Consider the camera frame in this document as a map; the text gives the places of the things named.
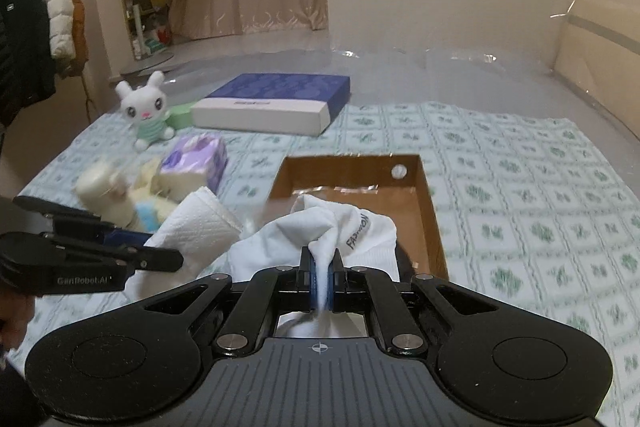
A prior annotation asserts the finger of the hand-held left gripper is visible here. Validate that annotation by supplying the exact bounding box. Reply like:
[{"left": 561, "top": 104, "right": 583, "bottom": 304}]
[
  {"left": 14, "top": 195, "right": 152, "bottom": 247},
  {"left": 0, "top": 232, "right": 184, "bottom": 275}
]

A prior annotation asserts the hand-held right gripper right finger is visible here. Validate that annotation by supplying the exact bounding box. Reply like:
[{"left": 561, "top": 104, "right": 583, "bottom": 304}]
[{"left": 322, "top": 252, "right": 506, "bottom": 355}]

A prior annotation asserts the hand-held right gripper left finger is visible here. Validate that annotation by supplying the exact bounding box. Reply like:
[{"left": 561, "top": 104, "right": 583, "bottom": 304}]
[{"left": 125, "top": 247, "right": 322, "bottom": 355}]

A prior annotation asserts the white sock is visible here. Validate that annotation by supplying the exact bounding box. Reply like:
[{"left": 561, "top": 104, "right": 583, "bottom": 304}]
[{"left": 227, "top": 194, "right": 401, "bottom": 338}]

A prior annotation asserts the white paper towel roll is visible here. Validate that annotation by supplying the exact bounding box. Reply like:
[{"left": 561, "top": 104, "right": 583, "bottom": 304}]
[{"left": 125, "top": 186, "right": 246, "bottom": 303}]

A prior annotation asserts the cardboard box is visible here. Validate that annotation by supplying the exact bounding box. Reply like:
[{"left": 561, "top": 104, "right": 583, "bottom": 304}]
[{"left": 267, "top": 153, "right": 449, "bottom": 283}]

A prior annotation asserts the beige insulated bottle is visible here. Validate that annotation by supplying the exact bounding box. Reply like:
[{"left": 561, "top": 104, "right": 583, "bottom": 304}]
[{"left": 75, "top": 159, "right": 138, "bottom": 230}]

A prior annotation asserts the pale yellow plush toy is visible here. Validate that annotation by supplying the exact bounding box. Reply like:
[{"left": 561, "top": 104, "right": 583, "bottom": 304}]
[{"left": 127, "top": 159, "right": 182, "bottom": 228}]

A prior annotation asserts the purple tissue pack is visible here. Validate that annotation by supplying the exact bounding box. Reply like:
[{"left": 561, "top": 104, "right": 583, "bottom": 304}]
[{"left": 159, "top": 136, "right": 229, "bottom": 198}]

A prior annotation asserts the white bunny plush toy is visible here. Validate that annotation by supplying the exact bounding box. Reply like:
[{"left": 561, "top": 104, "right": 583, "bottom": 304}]
[{"left": 115, "top": 71, "right": 176, "bottom": 151}]

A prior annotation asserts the green box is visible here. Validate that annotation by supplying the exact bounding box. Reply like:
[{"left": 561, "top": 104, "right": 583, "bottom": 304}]
[{"left": 166, "top": 101, "right": 198, "bottom": 130}]

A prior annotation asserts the black jacket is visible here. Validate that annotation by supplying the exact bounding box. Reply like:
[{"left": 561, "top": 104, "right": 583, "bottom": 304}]
[{"left": 0, "top": 0, "right": 56, "bottom": 128}]

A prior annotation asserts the brown jacket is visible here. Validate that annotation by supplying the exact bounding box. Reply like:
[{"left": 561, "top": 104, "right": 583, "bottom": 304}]
[{"left": 50, "top": 0, "right": 91, "bottom": 122}]

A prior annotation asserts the blue and white flat box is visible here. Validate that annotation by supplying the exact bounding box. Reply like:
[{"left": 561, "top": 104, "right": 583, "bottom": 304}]
[{"left": 191, "top": 73, "right": 351, "bottom": 138}]

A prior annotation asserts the green floral printed bedsheet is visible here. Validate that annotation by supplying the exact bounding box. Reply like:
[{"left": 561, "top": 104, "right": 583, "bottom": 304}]
[{"left": 10, "top": 101, "right": 640, "bottom": 427}]

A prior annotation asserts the white puffer jacket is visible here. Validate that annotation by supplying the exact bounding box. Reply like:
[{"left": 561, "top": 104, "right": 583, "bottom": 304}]
[{"left": 27, "top": 0, "right": 76, "bottom": 60}]

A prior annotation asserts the clear plastic sheet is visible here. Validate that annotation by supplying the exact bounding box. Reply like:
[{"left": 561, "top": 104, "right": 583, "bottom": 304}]
[{"left": 107, "top": 42, "right": 640, "bottom": 128}]

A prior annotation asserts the wooden headboard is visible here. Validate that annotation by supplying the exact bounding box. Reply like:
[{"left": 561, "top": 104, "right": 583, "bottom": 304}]
[{"left": 552, "top": 0, "right": 640, "bottom": 128}]

